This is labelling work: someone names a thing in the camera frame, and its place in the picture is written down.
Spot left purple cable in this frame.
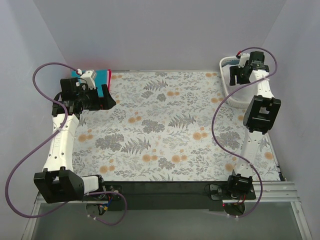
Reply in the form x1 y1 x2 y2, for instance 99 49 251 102
5 61 129 226

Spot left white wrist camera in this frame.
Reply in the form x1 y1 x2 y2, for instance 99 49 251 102
80 70 97 90

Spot dark teal t shirt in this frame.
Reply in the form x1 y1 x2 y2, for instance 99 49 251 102
221 59 240 73

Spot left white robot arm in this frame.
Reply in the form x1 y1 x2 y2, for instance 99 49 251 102
33 77 116 204

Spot folded teal t shirt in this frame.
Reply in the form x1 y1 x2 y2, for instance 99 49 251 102
71 69 108 98

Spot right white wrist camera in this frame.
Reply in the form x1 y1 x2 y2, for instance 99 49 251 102
236 52 250 68

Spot floral patterned table mat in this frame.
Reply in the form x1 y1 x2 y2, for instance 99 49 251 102
70 70 281 182

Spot aluminium rail frame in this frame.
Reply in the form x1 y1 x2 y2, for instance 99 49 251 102
22 181 312 240

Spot white plastic laundry basket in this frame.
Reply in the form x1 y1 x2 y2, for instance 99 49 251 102
219 56 255 109

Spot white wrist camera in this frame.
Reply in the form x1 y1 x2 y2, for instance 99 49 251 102
236 52 250 68
80 70 97 90

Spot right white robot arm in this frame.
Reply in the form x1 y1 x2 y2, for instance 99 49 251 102
226 51 281 199

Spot folded red t shirt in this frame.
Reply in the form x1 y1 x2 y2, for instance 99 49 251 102
107 69 112 91

